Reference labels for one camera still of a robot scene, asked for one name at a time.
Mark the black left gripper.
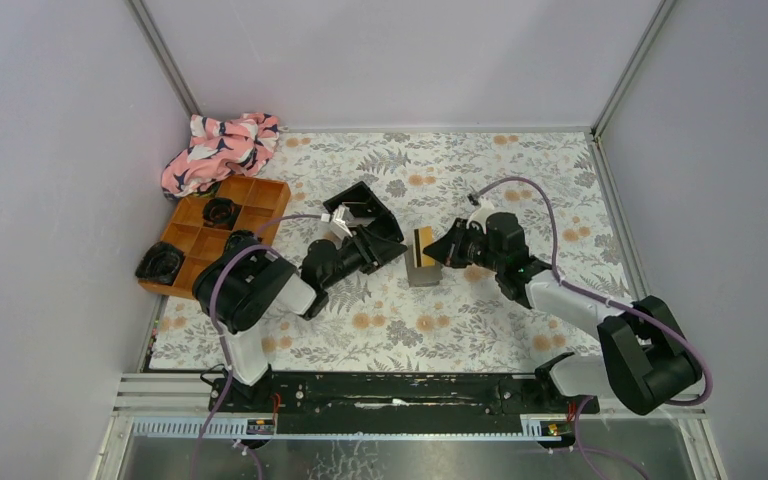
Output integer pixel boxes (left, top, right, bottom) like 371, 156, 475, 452
320, 223, 405, 291

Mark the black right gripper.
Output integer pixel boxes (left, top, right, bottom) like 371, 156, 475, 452
423, 218, 503, 273

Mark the black plastic card tray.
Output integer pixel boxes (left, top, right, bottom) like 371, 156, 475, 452
322, 181, 404, 242

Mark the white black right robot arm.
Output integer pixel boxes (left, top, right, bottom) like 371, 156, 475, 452
423, 212, 709, 415

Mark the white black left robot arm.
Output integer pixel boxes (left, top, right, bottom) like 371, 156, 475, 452
192, 227, 408, 411

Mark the floral patterned table mat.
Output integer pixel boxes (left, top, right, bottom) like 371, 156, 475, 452
147, 130, 655, 375

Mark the orange compartment organizer tray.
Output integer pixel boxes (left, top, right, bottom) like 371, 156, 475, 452
137, 176, 291, 299

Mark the dark rolled belt right compartment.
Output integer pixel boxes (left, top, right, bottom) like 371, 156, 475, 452
223, 230, 259, 254

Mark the dark rolled belt compartment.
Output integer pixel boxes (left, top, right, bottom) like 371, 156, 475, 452
202, 197, 242, 231
223, 230, 259, 254

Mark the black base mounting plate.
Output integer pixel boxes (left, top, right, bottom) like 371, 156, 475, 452
208, 371, 599, 435

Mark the dark rolled belt upper compartment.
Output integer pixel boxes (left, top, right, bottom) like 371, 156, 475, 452
202, 197, 242, 231

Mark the pink navy patterned cloth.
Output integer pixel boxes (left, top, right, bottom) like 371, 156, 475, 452
160, 112, 281, 199

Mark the dark rolled belt outside tray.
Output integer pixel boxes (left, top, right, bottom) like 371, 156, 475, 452
135, 241, 185, 286

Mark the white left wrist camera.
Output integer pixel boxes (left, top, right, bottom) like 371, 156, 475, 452
320, 204, 355, 239

